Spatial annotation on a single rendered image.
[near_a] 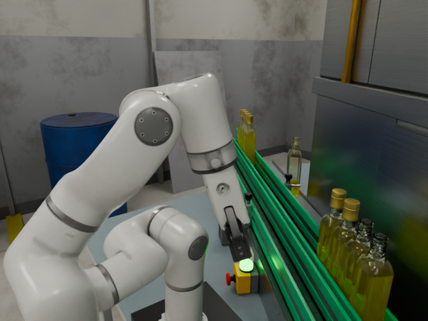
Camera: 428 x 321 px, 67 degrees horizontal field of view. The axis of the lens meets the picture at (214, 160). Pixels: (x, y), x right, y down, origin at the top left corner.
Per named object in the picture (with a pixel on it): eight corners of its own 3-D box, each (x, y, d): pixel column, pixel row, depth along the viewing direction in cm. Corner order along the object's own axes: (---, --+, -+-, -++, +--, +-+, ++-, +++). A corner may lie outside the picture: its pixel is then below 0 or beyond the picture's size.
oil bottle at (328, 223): (341, 290, 86) (351, 220, 79) (320, 291, 86) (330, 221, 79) (331, 276, 92) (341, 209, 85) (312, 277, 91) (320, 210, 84)
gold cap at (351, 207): (360, 221, 74) (363, 204, 73) (346, 221, 74) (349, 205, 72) (352, 213, 77) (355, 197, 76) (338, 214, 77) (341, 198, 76)
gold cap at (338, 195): (340, 202, 83) (342, 187, 81) (347, 209, 79) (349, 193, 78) (327, 203, 83) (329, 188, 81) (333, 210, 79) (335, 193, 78)
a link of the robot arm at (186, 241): (183, 300, 71) (183, 238, 66) (149, 271, 80) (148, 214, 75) (214, 280, 78) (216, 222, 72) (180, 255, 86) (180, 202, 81)
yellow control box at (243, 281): (258, 293, 103) (259, 274, 101) (235, 295, 102) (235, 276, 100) (253, 279, 110) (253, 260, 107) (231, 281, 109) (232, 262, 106)
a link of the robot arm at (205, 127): (111, 102, 40) (111, 95, 49) (139, 177, 44) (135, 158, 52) (221, 67, 43) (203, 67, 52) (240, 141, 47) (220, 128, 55)
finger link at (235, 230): (239, 226, 45) (243, 246, 49) (225, 186, 50) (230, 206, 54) (230, 228, 45) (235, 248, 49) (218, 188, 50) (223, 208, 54)
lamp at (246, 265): (254, 272, 102) (255, 264, 101) (241, 273, 101) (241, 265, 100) (251, 263, 106) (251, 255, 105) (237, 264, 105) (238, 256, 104)
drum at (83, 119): (50, 212, 310) (32, 115, 279) (114, 195, 345) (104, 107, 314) (66, 243, 260) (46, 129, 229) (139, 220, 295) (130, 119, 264)
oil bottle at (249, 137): (254, 166, 177) (256, 116, 167) (244, 167, 176) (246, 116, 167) (251, 163, 182) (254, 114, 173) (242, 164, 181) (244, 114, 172)
